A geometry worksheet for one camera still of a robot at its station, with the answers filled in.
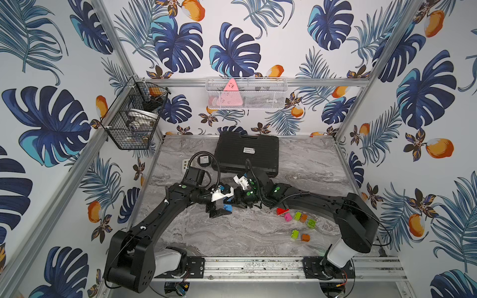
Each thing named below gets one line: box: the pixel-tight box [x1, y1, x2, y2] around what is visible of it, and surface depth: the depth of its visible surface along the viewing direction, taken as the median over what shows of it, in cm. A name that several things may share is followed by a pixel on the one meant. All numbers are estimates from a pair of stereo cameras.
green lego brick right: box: [306, 218, 317, 230], surface depth 87 cm
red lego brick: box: [276, 207, 290, 216], surface depth 91 cm
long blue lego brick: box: [223, 203, 233, 213], surface depth 76 cm
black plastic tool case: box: [212, 131, 280, 178], surface depth 109 cm
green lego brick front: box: [290, 229, 300, 240], surface depth 83 cm
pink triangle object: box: [216, 78, 243, 107], surface depth 92 cm
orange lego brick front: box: [301, 234, 311, 243], surface depth 83 cm
